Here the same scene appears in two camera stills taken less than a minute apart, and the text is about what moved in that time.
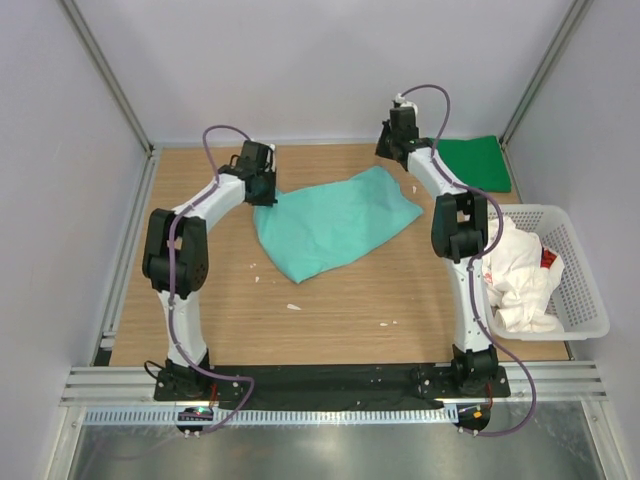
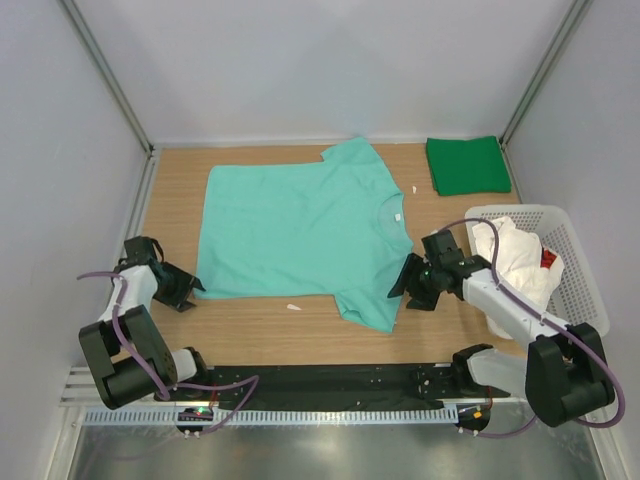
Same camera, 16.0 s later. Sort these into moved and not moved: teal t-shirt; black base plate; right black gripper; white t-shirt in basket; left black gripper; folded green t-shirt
Moved: left black gripper; right black gripper; teal t-shirt
Not moved: folded green t-shirt; white t-shirt in basket; black base plate
